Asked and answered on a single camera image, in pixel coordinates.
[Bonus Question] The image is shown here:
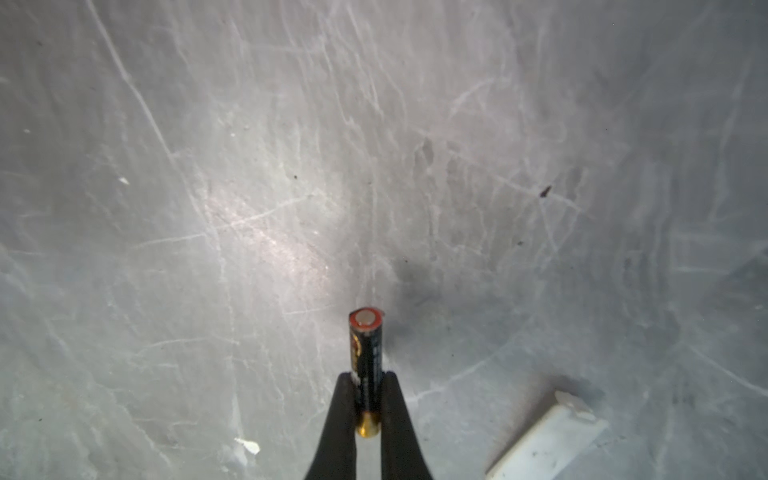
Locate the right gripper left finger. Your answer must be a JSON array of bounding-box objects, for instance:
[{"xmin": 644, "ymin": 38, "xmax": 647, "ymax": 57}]
[{"xmin": 305, "ymin": 373, "xmax": 357, "ymax": 480}]

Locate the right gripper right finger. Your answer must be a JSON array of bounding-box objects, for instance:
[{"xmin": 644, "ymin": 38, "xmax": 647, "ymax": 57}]
[{"xmin": 381, "ymin": 372, "xmax": 433, "ymax": 480}]

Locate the black AAA battery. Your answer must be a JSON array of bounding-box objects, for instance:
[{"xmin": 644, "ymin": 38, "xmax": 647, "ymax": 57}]
[{"xmin": 348, "ymin": 307, "xmax": 383, "ymax": 438}]

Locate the white battery cover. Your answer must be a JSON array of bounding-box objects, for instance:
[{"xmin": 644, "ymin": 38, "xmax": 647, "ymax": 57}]
[{"xmin": 485, "ymin": 391, "xmax": 609, "ymax": 480}]

